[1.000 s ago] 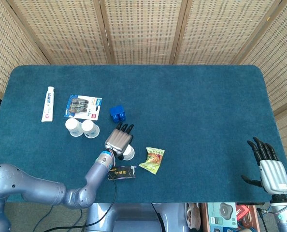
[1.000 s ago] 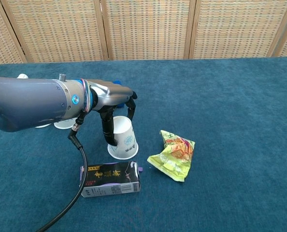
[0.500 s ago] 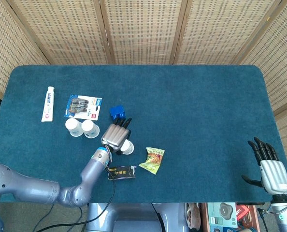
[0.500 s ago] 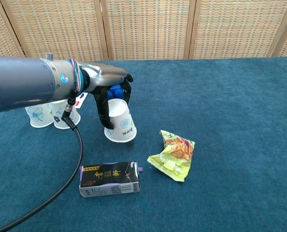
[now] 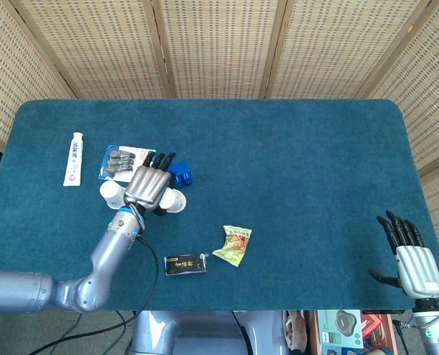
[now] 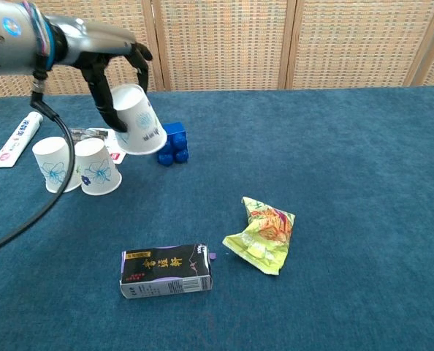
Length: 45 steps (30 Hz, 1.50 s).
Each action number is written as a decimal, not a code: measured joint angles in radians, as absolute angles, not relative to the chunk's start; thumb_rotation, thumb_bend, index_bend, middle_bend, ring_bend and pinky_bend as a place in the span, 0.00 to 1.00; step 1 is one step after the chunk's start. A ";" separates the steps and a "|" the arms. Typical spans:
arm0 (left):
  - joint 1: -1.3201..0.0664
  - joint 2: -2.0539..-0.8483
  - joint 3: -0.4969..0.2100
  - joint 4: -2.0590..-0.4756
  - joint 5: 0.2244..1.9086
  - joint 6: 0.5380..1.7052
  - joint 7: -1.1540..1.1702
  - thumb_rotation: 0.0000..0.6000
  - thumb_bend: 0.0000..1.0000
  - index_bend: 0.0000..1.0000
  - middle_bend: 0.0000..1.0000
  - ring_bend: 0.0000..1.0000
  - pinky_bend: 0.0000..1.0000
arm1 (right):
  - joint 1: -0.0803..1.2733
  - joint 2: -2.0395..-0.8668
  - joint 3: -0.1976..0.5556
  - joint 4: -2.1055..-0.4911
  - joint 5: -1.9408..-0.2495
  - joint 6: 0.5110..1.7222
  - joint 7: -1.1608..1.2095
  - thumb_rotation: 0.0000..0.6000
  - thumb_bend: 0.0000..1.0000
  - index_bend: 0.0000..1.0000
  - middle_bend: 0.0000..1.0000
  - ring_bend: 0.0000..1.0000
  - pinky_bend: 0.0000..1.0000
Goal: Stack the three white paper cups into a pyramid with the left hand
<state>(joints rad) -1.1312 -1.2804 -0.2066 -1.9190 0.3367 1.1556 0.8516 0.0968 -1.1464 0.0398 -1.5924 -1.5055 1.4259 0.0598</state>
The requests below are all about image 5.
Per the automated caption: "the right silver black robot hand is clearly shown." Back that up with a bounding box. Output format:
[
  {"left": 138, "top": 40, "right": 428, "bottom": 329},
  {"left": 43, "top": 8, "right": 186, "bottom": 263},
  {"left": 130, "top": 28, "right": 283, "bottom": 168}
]
[{"left": 368, "top": 209, "right": 439, "bottom": 300}]

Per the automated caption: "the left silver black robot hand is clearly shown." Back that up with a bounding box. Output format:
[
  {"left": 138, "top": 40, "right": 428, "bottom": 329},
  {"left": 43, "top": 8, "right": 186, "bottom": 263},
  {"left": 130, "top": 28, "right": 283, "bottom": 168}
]
[{"left": 123, "top": 151, "right": 177, "bottom": 217}]

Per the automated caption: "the white paper cup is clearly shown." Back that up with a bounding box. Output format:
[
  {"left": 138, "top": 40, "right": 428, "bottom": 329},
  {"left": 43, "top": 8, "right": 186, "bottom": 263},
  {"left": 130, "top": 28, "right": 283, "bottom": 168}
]
[
  {"left": 99, "top": 180, "right": 129, "bottom": 211},
  {"left": 159, "top": 187, "right": 188, "bottom": 214}
]

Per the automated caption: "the blue toy building block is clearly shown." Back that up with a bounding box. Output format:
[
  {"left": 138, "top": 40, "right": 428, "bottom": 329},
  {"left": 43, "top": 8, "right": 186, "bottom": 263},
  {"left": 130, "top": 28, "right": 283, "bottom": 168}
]
[{"left": 166, "top": 160, "right": 193, "bottom": 189}]

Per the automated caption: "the blue white blister pack card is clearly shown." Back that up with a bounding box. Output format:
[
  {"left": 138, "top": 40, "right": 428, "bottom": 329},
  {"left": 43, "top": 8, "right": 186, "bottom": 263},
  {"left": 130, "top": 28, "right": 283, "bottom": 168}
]
[{"left": 98, "top": 144, "right": 157, "bottom": 183}]

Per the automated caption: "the red small box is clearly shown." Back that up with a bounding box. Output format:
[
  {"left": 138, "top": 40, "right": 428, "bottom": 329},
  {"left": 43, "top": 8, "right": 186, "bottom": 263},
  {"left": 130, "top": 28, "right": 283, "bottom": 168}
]
[{"left": 361, "top": 314, "right": 384, "bottom": 336}]

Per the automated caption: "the white toothpaste tube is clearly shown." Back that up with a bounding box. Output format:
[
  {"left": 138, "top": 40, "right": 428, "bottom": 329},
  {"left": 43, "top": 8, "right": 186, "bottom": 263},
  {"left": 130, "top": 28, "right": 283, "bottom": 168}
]
[{"left": 62, "top": 132, "right": 85, "bottom": 188}]

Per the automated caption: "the black rectangular packet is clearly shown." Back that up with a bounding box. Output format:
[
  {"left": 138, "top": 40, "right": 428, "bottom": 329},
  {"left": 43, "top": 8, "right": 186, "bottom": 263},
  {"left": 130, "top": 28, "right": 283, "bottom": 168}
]
[{"left": 163, "top": 252, "right": 211, "bottom": 277}]

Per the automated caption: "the box with grey device print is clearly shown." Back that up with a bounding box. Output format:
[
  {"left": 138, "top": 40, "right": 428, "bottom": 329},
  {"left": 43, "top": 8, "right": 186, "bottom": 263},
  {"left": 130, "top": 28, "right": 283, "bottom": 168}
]
[{"left": 317, "top": 309, "right": 364, "bottom": 351}]

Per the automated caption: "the green snack packet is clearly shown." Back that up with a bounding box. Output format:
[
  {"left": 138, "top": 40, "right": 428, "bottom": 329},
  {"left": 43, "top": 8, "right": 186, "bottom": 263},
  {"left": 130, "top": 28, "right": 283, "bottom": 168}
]
[{"left": 211, "top": 225, "right": 253, "bottom": 268}]

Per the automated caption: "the blue felt table mat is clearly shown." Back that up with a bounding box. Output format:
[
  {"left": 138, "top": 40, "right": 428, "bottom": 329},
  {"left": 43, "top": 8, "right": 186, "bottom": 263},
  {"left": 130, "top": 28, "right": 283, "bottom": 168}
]
[{"left": 0, "top": 98, "right": 439, "bottom": 311}]

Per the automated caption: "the brown cloth bag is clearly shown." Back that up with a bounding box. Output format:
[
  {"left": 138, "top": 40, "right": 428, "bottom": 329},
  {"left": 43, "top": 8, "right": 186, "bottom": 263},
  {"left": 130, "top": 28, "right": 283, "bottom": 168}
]
[{"left": 284, "top": 310, "right": 311, "bottom": 352}]

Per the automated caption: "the bamboo folding screen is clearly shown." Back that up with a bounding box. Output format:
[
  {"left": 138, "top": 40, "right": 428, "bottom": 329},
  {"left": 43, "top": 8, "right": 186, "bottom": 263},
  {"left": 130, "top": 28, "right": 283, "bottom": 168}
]
[{"left": 0, "top": 0, "right": 439, "bottom": 277}]

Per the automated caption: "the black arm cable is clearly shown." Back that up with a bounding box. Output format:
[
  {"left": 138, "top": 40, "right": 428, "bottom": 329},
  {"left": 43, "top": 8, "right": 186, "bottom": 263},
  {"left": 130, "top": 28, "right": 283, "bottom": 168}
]
[{"left": 38, "top": 236, "right": 160, "bottom": 355}]

